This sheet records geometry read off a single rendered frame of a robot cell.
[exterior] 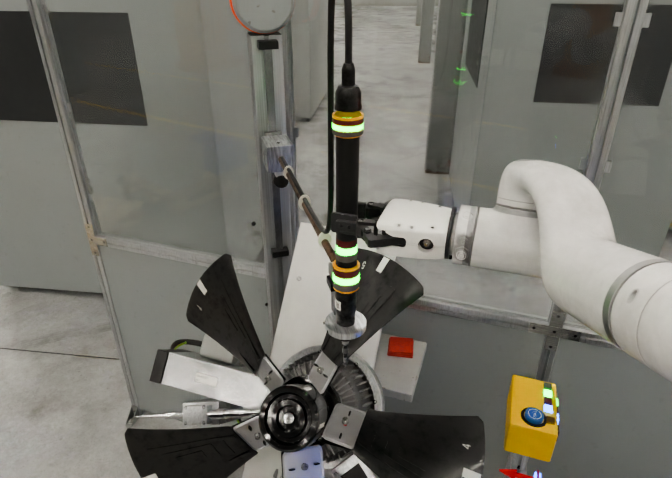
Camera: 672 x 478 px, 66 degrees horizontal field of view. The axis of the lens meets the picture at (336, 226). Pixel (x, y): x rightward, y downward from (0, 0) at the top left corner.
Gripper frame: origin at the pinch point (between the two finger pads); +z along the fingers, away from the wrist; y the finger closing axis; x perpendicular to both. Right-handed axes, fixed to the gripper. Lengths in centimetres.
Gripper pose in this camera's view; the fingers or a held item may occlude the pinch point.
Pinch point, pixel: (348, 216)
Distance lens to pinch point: 77.8
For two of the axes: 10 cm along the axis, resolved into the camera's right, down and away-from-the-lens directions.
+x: 0.0, -8.8, -4.7
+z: -9.5, -1.5, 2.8
